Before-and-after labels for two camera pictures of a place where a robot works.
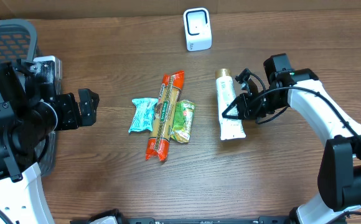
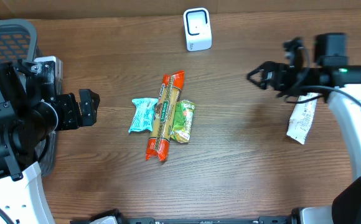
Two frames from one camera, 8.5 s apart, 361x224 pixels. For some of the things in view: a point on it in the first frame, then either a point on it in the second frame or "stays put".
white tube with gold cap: (230, 128) to (300, 120)
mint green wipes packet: (144, 111) stays put
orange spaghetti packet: (164, 116) stays put
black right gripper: (244, 103) to (279, 71)
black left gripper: (89, 107) stays put
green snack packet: (183, 121) stays put
